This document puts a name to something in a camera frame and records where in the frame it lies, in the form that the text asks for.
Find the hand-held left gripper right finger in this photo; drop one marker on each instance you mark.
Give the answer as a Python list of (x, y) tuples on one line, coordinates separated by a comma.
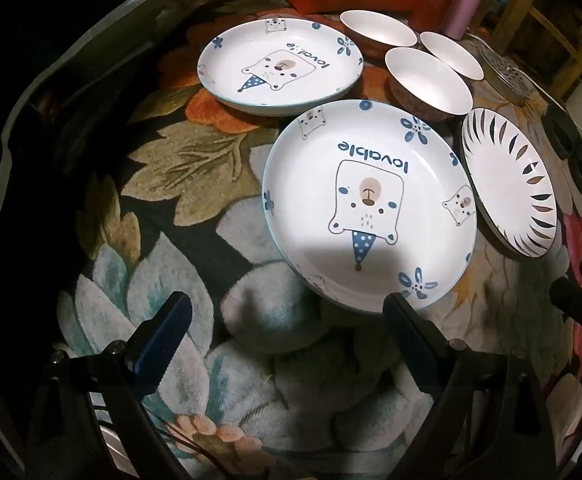
[(416, 345)]

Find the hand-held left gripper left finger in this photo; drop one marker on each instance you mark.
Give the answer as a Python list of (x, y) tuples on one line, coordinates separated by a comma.
[(163, 340)]

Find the white plate with leaf rim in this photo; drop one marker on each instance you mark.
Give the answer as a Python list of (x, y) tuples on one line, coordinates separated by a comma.
[(501, 180)]

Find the white bear print plate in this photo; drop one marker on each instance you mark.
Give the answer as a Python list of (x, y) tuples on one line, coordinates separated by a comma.
[(311, 200), (231, 75)]

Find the white bowl with red outside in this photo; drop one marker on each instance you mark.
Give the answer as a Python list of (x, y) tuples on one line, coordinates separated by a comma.
[(426, 82), (451, 55), (376, 30)]

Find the floral rug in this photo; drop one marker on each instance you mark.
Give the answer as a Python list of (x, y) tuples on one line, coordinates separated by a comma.
[(171, 160)]

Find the round perforated metal tin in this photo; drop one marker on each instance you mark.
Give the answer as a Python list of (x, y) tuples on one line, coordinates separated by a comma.
[(508, 77)]

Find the pink tumbler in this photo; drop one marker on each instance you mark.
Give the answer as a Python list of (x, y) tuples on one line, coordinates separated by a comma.
[(463, 5)]

